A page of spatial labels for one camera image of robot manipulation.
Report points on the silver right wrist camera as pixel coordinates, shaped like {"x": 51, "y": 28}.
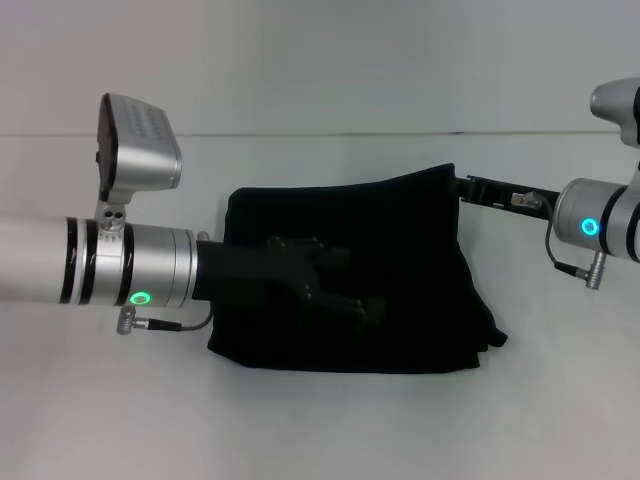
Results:
{"x": 617, "y": 107}

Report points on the black t-shirt with white print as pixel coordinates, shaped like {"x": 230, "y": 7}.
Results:
{"x": 400, "y": 280}

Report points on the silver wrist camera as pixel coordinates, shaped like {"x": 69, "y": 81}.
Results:
{"x": 617, "y": 107}
{"x": 142, "y": 150}

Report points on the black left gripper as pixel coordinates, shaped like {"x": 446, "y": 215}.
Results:
{"x": 250, "y": 270}

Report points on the white and silver left robot arm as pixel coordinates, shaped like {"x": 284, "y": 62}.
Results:
{"x": 75, "y": 260}

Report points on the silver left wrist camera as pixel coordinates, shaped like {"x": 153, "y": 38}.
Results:
{"x": 142, "y": 150}

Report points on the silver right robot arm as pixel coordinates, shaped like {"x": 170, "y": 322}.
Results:
{"x": 595, "y": 220}

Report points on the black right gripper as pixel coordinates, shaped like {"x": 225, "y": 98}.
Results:
{"x": 530, "y": 200}

